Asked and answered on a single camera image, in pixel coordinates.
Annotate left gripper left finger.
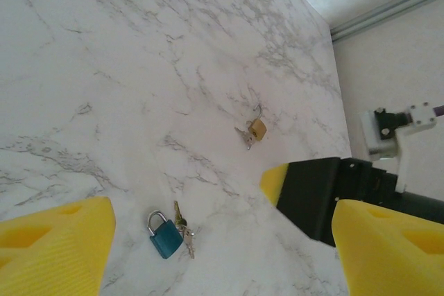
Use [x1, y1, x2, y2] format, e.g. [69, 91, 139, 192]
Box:
[0, 195, 117, 296]

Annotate small brass padlock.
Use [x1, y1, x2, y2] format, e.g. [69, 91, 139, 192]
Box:
[248, 103, 268, 142]

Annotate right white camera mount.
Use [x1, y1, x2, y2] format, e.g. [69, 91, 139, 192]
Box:
[395, 101, 440, 195]

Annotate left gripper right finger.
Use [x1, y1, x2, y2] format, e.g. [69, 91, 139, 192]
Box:
[332, 198, 444, 296]

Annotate aluminium frame post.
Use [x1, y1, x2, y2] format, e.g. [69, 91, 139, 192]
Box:
[329, 0, 444, 42]

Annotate blue padlock keys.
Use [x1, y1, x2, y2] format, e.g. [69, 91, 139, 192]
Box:
[173, 200, 197, 260]

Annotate blue padlock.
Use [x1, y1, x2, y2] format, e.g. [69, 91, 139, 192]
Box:
[147, 209, 184, 261]

